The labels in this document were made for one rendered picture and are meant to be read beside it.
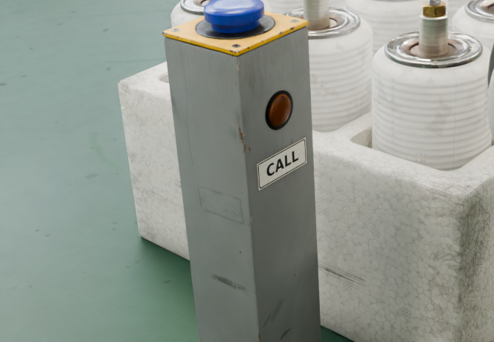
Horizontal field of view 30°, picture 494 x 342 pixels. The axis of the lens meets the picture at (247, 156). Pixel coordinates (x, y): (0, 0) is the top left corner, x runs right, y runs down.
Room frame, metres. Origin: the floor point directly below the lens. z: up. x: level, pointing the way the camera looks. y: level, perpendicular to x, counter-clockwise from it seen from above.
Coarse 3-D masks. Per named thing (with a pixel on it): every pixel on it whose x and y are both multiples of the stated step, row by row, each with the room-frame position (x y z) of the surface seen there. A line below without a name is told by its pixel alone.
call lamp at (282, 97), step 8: (280, 96) 0.56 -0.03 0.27; (288, 96) 0.57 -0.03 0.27; (272, 104) 0.55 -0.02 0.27; (280, 104) 0.56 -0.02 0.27; (288, 104) 0.56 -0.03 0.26; (272, 112) 0.55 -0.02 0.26; (280, 112) 0.56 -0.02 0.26; (288, 112) 0.56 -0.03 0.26; (272, 120) 0.55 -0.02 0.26; (280, 120) 0.56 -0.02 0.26
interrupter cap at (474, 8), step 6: (474, 0) 0.78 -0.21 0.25; (480, 0) 0.78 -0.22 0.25; (486, 0) 0.78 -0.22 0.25; (492, 0) 0.78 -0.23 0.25; (468, 6) 0.77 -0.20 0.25; (474, 6) 0.77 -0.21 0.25; (480, 6) 0.77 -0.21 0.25; (486, 6) 0.77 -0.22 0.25; (492, 6) 0.77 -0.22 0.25; (468, 12) 0.75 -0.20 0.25; (474, 12) 0.75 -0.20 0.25; (480, 12) 0.75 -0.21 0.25; (486, 12) 0.75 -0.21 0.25; (492, 12) 0.76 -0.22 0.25; (474, 18) 0.74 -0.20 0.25; (480, 18) 0.74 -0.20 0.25; (486, 18) 0.73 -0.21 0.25; (492, 18) 0.73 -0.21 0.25
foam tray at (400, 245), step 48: (144, 96) 0.82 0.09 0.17; (144, 144) 0.82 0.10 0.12; (336, 144) 0.67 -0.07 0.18; (144, 192) 0.83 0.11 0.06; (336, 192) 0.65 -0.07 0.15; (384, 192) 0.62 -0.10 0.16; (432, 192) 0.59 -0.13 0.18; (480, 192) 0.58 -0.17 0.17; (336, 240) 0.65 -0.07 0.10; (384, 240) 0.62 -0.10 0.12; (432, 240) 0.58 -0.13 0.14; (480, 240) 0.59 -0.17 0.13; (336, 288) 0.65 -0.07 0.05; (384, 288) 0.62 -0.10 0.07; (432, 288) 0.58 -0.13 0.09; (480, 288) 0.59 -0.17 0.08; (384, 336) 0.62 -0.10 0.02; (432, 336) 0.58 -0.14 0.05; (480, 336) 0.59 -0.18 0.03
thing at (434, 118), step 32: (384, 64) 0.66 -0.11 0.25; (480, 64) 0.65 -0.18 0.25; (384, 96) 0.65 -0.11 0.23; (416, 96) 0.63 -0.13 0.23; (448, 96) 0.63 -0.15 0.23; (480, 96) 0.64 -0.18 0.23; (384, 128) 0.65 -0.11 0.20; (416, 128) 0.63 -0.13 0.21; (448, 128) 0.63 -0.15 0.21; (480, 128) 0.64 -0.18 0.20; (416, 160) 0.63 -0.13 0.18; (448, 160) 0.63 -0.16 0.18
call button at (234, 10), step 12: (216, 0) 0.60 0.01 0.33; (228, 0) 0.59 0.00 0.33; (240, 0) 0.59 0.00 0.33; (252, 0) 0.59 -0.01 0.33; (204, 12) 0.58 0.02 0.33; (216, 12) 0.57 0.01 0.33; (228, 12) 0.57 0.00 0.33; (240, 12) 0.57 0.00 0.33; (252, 12) 0.57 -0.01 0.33; (264, 12) 0.58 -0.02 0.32; (216, 24) 0.58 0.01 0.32; (228, 24) 0.57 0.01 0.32; (240, 24) 0.57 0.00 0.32; (252, 24) 0.57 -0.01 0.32
